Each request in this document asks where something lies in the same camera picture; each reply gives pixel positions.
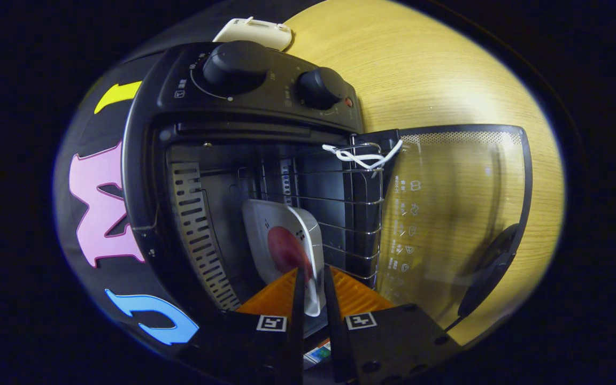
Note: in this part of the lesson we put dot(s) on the white square plate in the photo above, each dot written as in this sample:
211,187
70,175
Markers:
308,235

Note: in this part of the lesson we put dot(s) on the pink round bun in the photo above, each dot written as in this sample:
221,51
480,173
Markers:
286,248

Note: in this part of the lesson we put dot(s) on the black toaster oven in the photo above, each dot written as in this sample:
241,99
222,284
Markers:
147,160

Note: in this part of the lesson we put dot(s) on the colourful labelled packet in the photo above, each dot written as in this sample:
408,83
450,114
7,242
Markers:
318,354

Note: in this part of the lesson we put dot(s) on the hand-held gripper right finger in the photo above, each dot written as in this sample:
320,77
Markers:
333,321

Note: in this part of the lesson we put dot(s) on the white toaster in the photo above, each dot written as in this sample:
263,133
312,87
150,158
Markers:
254,35

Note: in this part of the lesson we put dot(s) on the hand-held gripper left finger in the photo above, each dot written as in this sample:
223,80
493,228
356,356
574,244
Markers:
298,321

